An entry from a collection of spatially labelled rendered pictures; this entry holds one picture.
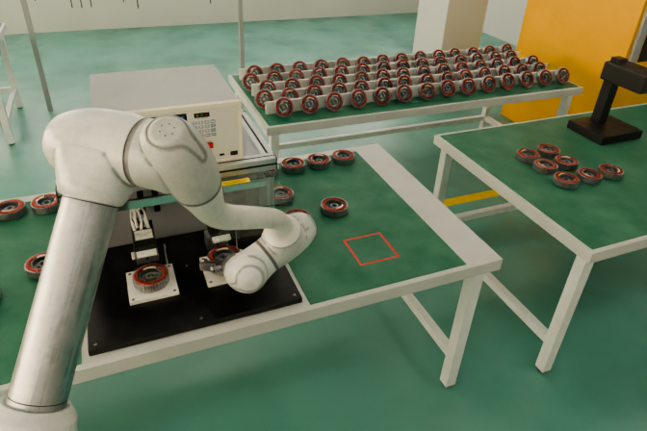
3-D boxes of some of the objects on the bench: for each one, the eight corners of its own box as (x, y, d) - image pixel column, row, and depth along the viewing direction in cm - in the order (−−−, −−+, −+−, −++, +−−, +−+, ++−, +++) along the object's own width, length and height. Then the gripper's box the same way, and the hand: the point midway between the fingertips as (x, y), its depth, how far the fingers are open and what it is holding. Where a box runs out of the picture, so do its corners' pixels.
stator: (171, 289, 165) (170, 280, 163) (135, 297, 161) (133, 288, 159) (167, 267, 174) (166, 259, 172) (132, 274, 170) (130, 266, 168)
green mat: (466, 265, 187) (466, 264, 187) (310, 305, 166) (310, 304, 166) (355, 151, 261) (355, 151, 261) (238, 169, 240) (238, 168, 240)
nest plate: (252, 277, 173) (252, 274, 172) (208, 288, 168) (208, 285, 167) (241, 251, 185) (241, 248, 184) (199, 260, 180) (198, 257, 179)
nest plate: (179, 294, 165) (179, 291, 164) (130, 306, 160) (129, 302, 159) (172, 266, 176) (171, 263, 176) (126, 275, 171) (125, 272, 171)
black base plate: (301, 302, 167) (302, 296, 166) (89, 356, 145) (88, 351, 144) (261, 223, 204) (261, 218, 203) (86, 257, 182) (85, 252, 181)
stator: (245, 268, 172) (245, 260, 170) (212, 276, 168) (211, 267, 166) (237, 249, 181) (236, 240, 179) (204, 256, 177) (204, 247, 175)
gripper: (271, 246, 158) (255, 240, 179) (194, 263, 150) (187, 253, 171) (275, 270, 159) (258, 261, 180) (198, 288, 151) (191, 275, 171)
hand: (224, 258), depth 174 cm, fingers closed on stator, 11 cm apart
